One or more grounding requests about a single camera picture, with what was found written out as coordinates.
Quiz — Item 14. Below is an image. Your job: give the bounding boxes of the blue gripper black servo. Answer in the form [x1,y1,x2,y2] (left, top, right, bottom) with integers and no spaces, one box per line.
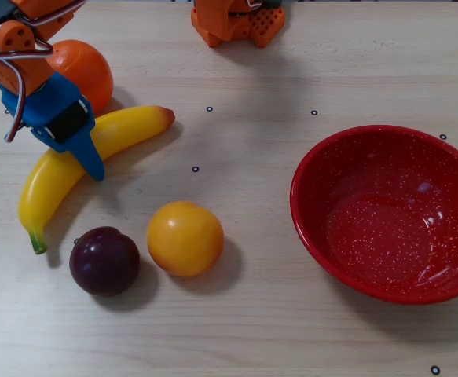
[0,72,106,182]

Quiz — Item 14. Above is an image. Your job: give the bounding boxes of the yellow toy banana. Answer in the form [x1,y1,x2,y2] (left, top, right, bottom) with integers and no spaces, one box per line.
[18,104,176,255]

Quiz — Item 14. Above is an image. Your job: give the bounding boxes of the orange robot base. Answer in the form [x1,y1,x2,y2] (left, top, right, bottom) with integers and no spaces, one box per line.
[191,0,287,49]

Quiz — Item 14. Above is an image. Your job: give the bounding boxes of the red speckled bowl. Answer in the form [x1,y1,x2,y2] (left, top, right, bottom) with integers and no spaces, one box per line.
[290,124,458,306]

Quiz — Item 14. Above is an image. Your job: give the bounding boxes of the orange toy orange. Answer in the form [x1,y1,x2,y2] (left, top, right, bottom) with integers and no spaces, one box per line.
[49,38,115,115]

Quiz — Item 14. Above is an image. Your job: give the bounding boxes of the dark purple toy plum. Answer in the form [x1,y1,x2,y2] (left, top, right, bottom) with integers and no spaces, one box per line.
[68,226,141,298]

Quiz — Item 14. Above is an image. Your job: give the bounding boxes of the yellow orange toy peach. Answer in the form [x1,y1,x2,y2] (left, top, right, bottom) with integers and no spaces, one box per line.
[146,201,225,278]

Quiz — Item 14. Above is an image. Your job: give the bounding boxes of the white red black servo cable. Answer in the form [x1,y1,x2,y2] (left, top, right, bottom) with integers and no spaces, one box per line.
[0,0,88,143]

